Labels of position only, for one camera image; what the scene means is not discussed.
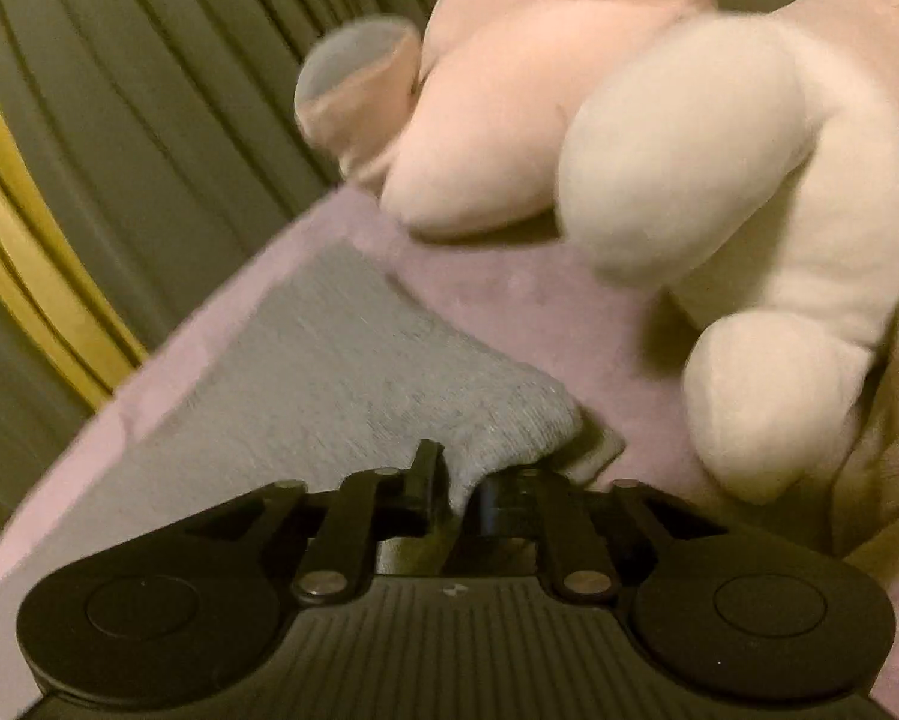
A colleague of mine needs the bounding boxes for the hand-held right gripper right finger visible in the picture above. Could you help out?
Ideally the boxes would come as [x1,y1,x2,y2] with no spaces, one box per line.
[471,466,709,605]

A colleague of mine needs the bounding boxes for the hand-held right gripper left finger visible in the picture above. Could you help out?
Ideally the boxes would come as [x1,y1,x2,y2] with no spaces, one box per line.
[185,439,451,607]

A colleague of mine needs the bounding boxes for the grey knit pants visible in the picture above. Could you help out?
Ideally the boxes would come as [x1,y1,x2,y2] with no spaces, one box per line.
[16,241,626,586]

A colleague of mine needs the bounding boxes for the pink bed sheet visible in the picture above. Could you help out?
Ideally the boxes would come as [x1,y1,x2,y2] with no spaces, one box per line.
[0,186,899,713]

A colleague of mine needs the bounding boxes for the white plush toy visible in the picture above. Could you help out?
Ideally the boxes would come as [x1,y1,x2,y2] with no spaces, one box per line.
[556,0,899,505]

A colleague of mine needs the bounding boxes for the pink plush toy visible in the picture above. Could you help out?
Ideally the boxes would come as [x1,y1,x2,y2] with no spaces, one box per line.
[294,0,721,242]

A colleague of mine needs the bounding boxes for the green curtain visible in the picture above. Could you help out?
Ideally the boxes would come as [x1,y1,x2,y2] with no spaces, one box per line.
[0,0,466,578]

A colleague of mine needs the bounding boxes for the yellow curtain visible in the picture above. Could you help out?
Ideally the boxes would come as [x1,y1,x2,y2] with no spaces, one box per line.
[0,41,149,412]

